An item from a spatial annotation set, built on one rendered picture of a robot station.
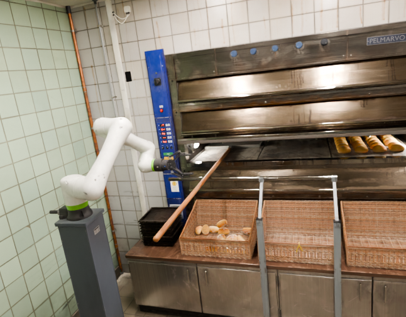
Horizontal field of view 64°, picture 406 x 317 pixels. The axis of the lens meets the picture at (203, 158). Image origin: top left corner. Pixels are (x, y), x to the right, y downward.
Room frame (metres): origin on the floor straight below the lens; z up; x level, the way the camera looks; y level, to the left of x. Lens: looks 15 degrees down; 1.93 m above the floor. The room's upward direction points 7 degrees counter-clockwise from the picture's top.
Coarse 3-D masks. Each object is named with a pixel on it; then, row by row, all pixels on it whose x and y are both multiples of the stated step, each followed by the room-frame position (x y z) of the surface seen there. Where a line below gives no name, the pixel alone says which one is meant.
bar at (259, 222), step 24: (336, 192) 1.98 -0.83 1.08; (336, 216) 1.87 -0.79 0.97; (264, 240) 2.00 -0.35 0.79; (336, 240) 1.83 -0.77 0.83; (264, 264) 1.98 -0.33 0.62; (336, 264) 1.83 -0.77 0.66; (264, 288) 1.98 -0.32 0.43; (336, 288) 1.83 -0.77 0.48; (264, 312) 1.99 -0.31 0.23; (336, 312) 1.83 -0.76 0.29
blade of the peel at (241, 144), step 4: (212, 144) 3.40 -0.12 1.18; (216, 144) 3.38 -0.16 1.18; (220, 144) 3.36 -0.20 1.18; (224, 144) 3.34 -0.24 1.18; (228, 144) 3.32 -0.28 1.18; (232, 144) 3.29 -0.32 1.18; (236, 144) 3.27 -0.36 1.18; (240, 144) 3.25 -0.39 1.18; (244, 144) 3.23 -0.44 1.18; (248, 144) 3.21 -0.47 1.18; (252, 144) 3.19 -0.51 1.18; (256, 144) 3.17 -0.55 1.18; (260, 144) 3.13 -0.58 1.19; (208, 148) 3.21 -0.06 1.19; (212, 148) 3.19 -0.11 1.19; (216, 148) 3.18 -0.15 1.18; (220, 148) 3.17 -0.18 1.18; (224, 148) 3.16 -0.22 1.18
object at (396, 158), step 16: (224, 160) 2.72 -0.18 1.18; (240, 160) 2.66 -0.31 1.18; (256, 160) 2.60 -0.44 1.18; (272, 160) 2.55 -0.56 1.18; (288, 160) 2.50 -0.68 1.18; (304, 160) 2.46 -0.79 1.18; (320, 160) 2.42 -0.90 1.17; (336, 160) 2.38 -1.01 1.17; (352, 160) 2.34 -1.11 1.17; (368, 160) 2.31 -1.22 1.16; (384, 160) 2.27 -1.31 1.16; (400, 160) 2.24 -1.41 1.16
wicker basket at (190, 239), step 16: (192, 208) 2.61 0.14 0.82; (208, 208) 2.67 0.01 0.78; (224, 208) 2.62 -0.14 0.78; (240, 208) 2.58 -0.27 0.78; (256, 208) 2.47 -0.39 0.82; (192, 224) 2.55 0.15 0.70; (208, 224) 2.64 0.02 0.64; (240, 224) 2.55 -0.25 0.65; (192, 240) 2.26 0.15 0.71; (208, 240) 2.21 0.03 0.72; (224, 240) 2.17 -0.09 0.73; (240, 240) 2.14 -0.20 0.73; (256, 240) 2.36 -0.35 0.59; (208, 256) 2.22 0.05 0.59; (224, 256) 2.18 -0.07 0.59; (240, 256) 2.14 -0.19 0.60
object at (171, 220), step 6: (228, 150) 2.96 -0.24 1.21; (222, 156) 2.76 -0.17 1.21; (216, 162) 2.58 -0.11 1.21; (210, 174) 2.33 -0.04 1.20; (204, 180) 2.20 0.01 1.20; (198, 186) 2.07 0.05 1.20; (192, 192) 1.96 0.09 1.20; (186, 198) 1.88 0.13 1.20; (186, 204) 1.81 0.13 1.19; (180, 210) 1.73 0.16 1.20; (174, 216) 1.64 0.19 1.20; (168, 222) 1.58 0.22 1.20; (162, 228) 1.51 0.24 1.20; (156, 234) 1.46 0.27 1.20; (162, 234) 1.47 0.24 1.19; (156, 240) 1.42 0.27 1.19
